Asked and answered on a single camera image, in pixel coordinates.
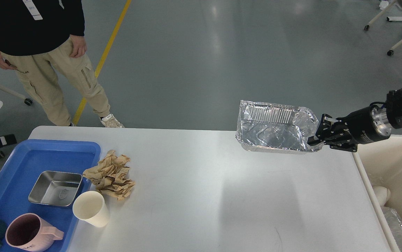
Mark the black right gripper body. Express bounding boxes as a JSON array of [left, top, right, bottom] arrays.
[[338, 107, 391, 145]]

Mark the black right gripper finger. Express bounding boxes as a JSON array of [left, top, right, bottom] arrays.
[[322, 138, 358, 153], [307, 113, 342, 147]]

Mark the aluminium foil tray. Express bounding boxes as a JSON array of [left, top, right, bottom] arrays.
[[236, 100, 324, 154]]

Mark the square steel tray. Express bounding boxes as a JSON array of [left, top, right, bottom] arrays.
[[28, 170, 83, 207]]

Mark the pink mug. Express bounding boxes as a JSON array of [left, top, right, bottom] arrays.
[[5, 213, 64, 252]]

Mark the cream paper cup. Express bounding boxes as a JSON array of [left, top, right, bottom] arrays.
[[72, 190, 110, 228]]

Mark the brown paper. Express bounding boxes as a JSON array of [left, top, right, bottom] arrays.
[[83, 149, 135, 201]]

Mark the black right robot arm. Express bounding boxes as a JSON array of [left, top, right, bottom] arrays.
[[307, 88, 402, 153]]

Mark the person's right hand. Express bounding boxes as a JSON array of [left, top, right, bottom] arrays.
[[0, 48, 16, 70]]

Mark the person's left hand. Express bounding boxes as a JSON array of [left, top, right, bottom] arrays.
[[70, 35, 87, 58]]

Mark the cream plastic bin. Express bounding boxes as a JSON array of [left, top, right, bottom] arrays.
[[353, 135, 402, 252]]

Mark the white rolling chair base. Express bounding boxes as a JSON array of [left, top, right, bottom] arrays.
[[364, 0, 402, 57]]

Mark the clear plastic bag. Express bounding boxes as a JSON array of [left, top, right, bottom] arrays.
[[382, 207, 402, 252]]

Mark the person in black top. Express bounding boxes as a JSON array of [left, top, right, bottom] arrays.
[[0, 0, 124, 128]]

